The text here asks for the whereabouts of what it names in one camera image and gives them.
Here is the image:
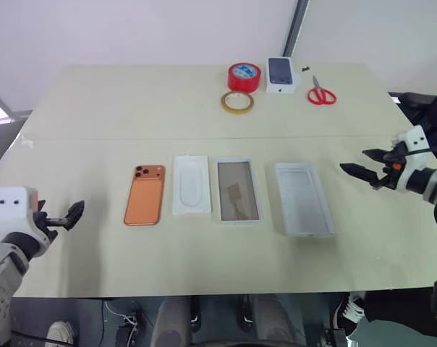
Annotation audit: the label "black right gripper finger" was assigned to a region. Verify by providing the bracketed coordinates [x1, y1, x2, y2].
[339, 163, 383, 189]
[362, 148, 389, 163]

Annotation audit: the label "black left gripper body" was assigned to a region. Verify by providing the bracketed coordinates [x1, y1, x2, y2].
[32, 209, 62, 241]

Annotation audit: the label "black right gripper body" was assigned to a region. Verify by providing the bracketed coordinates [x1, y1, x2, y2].
[378, 146, 407, 192]

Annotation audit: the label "white phone box lid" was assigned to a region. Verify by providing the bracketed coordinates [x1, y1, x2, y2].
[274, 162, 336, 239]

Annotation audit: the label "white phone tray insert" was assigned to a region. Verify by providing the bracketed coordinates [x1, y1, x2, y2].
[171, 155, 213, 217]

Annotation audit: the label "white box with phone print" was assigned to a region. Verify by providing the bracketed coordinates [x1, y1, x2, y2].
[265, 56, 300, 95]

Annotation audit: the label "white rectangular tray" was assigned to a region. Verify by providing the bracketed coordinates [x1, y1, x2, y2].
[212, 156, 265, 226]

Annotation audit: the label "orange smartphone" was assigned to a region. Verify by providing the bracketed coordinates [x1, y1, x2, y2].
[123, 164, 167, 227]

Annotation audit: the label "white shoe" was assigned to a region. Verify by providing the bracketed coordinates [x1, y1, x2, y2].
[46, 319, 75, 347]

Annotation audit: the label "dark trouser leg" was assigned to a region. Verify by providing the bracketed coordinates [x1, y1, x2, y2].
[362, 286, 437, 330]

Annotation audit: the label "black and white sneaker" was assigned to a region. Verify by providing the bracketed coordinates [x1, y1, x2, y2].
[333, 293, 367, 336]

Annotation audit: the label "grey rounded shape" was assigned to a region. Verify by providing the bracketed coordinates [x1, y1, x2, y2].
[156, 297, 195, 347]
[252, 296, 296, 347]

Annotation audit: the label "red tape roll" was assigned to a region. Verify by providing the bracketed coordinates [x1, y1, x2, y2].
[227, 61, 263, 93]

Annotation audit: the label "yellow tape roll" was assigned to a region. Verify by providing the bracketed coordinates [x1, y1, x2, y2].
[219, 90, 255, 115]

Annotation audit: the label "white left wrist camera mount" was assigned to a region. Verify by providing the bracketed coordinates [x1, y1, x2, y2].
[0, 186, 49, 254]

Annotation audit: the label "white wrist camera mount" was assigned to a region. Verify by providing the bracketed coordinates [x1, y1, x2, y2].
[391, 125, 431, 192]
[0, 186, 49, 254]

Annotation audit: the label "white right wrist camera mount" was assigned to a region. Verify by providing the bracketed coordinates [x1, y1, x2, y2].
[391, 125, 431, 192]

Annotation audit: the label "red-handled scissors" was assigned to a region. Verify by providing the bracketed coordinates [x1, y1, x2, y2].
[306, 74, 338, 106]

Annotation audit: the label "grey metal frame bar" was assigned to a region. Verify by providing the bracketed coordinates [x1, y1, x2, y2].
[0, 84, 32, 126]

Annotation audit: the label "white floor cable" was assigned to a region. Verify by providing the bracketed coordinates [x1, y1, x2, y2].
[103, 299, 139, 327]

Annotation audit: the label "grey metal post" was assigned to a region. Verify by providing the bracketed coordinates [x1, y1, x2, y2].
[282, 0, 310, 58]

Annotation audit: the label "black table leg bracket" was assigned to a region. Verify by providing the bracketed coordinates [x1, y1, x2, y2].
[237, 294, 255, 334]
[188, 295, 202, 334]

